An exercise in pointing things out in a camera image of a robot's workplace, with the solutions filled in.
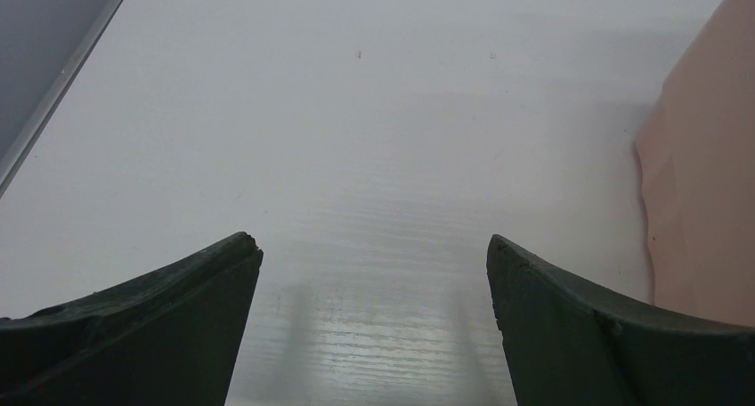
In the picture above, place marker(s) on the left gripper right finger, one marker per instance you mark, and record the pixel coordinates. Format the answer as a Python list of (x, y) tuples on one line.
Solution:
[(570, 341)]

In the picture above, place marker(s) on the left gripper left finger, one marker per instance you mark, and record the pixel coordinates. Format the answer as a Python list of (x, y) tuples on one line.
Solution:
[(168, 337)]

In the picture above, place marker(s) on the pink plastic bin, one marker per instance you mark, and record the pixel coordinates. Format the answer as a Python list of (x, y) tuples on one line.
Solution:
[(696, 153)]

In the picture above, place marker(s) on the aluminium left side rail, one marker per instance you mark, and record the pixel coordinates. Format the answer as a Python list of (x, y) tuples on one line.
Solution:
[(44, 44)]

